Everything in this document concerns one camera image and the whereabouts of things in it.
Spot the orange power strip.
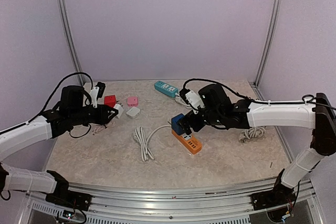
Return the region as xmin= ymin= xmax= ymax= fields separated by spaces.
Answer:
xmin=171 ymin=130 xmax=203 ymax=155

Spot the white cable of orange strip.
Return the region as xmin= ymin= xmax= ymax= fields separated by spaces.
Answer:
xmin=132 ymin=124 xmax=173 ymax=162

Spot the blue cube adapter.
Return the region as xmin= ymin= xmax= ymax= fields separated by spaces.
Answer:
xmin=171 ymin=113 xmax=185 ymax=135

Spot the pink plug adapter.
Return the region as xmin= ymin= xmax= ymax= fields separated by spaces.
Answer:
xmin=127 ymin=96 xmax=139 ymax=107

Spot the left aluminium corner post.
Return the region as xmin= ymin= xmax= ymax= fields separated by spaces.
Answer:
xmin=57 ymin=0 xmax=82 ymax=72

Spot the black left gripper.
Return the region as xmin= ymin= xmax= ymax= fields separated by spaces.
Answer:
xmin=70 ymin=104 xmax=118 ymax=126

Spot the red cube socket adapter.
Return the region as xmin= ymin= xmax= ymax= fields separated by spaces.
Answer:
xmin=103 ymin=95 xmax=122 ymax=108

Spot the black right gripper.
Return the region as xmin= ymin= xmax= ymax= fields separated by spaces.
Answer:
xmin=176 ymin=108 xmax=224 ymax=135

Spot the aluminium front frame rail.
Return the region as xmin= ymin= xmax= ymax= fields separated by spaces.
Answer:
xmin=25 ymin=179 xmax=316 ymax=224

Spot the white cable of purple strip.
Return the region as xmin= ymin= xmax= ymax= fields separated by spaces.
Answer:
xmin=238 ymin=126 xmax=267 ymax=145

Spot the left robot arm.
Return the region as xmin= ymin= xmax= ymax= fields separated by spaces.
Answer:
xmin=1 ymin=82 xmax=120 ymax=206

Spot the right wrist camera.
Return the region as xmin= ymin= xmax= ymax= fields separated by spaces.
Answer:
xmin=179 ymin=89 xmax=205 ymax=113

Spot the right aluminium corner post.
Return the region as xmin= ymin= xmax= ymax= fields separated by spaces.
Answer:
xmin=253 ymin=0 xmax=281 ymax=89

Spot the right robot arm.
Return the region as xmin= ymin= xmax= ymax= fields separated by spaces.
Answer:
xmin=176 ymin=80 xmax=335 ymax=209

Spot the white usb charger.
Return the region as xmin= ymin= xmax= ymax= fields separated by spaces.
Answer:
xmin=93 ymin=103 xmax=126 ymax=134

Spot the white plug adapter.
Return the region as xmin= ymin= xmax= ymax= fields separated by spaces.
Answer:
xmin=126 ymin=106 xmax=141 ymax=119

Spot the aluminium corner post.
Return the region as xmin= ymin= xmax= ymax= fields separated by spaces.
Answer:
xmin=253 ymin=0 xmax=281 ymax=89
xmin=57 ymin=0 xmax=82 ymax=72

